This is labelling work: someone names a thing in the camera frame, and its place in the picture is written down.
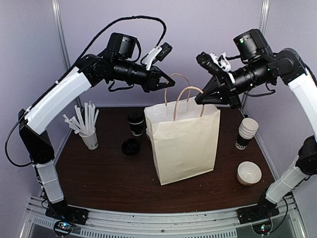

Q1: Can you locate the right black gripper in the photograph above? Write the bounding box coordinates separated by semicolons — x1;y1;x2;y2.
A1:
195;56;274;109

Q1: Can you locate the black plastic cup lid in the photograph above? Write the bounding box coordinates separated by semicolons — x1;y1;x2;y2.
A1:
127;112;144;124

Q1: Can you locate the black white paper coffee cup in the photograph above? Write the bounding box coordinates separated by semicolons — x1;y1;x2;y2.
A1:
129;122;144;136

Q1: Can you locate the kraft paper takeout bag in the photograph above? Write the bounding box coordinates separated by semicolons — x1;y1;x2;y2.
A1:
144;73;221;186

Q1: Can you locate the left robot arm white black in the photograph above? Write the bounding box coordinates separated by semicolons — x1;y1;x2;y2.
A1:
17;33;175;220

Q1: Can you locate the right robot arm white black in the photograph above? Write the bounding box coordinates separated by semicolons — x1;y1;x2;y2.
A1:
195;29;317;219

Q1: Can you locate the stack of paper cups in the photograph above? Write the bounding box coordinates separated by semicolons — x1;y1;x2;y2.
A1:
235;118;259;150

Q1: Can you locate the stack of black lids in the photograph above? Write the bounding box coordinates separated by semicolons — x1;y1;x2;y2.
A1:
121;138;140;156

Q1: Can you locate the white ceramic bowl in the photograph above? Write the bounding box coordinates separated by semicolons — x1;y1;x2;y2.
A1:
237;161;262;186

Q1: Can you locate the wrapped white straws bundle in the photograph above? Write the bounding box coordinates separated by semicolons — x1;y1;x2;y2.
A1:
63;101;99;137

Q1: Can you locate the paper cup holding straws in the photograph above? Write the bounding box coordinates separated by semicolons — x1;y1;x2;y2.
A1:
79;129;99;150

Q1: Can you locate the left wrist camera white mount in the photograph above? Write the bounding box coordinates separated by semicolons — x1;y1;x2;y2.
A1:
142;42;172;71

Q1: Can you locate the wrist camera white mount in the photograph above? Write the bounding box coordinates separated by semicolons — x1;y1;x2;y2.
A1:
196;52;231;75
142;42;172;71

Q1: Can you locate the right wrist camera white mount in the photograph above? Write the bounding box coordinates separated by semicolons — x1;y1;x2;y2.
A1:
196;52;231;75

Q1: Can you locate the right aluminium frame post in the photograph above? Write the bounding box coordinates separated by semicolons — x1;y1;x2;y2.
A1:
241;0;270;112

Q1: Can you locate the aluminium frame post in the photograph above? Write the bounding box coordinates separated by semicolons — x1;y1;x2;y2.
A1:
241;0;270;112
51;0;82;107

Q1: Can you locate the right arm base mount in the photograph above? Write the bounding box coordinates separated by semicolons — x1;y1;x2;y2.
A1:
237;203;284;237

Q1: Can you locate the left aluminium frame post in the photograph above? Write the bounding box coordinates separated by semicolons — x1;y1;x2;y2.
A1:
51;0;82;107

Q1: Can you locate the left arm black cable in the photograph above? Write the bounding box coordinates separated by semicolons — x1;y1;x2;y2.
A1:
4;15;167;167

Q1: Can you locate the aluminium front rail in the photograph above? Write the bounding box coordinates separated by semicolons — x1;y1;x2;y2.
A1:
18;195;308;238

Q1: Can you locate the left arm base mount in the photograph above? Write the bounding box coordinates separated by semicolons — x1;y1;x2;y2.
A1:
45;200;89;238

